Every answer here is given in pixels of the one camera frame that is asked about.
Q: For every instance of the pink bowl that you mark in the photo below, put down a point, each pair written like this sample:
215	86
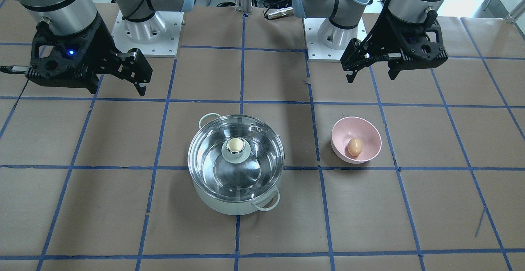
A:
355	127

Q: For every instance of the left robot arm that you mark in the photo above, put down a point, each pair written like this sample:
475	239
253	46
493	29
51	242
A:
346	14

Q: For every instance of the brown egg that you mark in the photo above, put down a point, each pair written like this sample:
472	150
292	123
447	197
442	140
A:
354	147

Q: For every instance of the silver cable connector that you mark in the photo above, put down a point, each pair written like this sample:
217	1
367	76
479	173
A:
279	13

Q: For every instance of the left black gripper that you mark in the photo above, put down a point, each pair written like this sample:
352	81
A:
374	42

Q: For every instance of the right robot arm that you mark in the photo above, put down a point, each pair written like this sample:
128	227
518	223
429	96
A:
71	16

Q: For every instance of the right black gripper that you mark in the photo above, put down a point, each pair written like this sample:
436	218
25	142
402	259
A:
101	46

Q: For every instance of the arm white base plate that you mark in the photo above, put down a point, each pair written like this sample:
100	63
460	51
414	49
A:
156	37
326	42

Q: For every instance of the glass pot lid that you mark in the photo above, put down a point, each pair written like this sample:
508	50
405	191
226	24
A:
236	152

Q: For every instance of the pale green steel pot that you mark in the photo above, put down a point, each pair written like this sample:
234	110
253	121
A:
238	168

